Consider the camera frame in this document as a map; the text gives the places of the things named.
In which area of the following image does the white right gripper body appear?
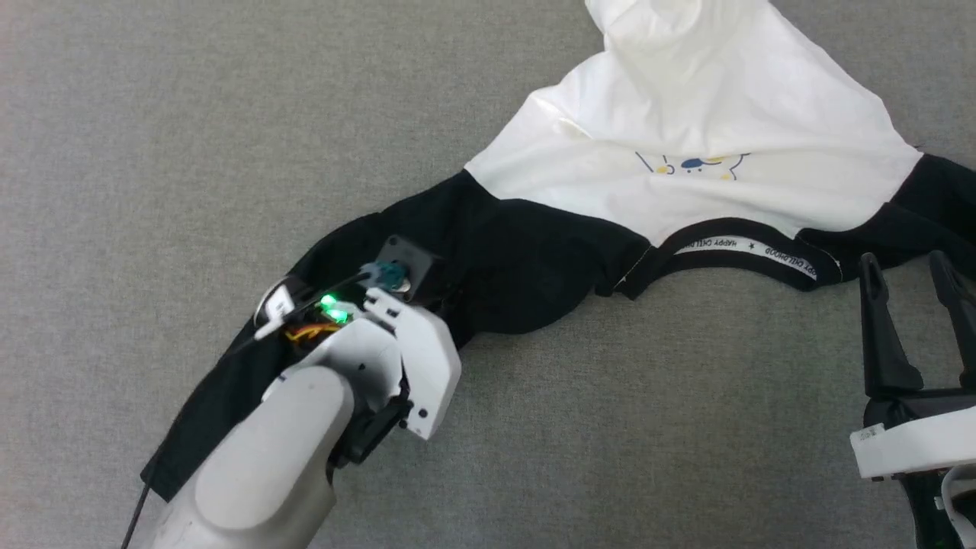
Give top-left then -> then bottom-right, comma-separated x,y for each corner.
850,389 -> 976,480

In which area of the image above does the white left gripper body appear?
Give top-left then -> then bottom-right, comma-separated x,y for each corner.
255,284 -> 462,441

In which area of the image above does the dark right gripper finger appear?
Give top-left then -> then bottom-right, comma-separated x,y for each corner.
859,252 -> 925,397
929,250 -> 976,390

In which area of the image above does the black and white shirt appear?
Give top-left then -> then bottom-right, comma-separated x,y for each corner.
141,0 -> 976,504

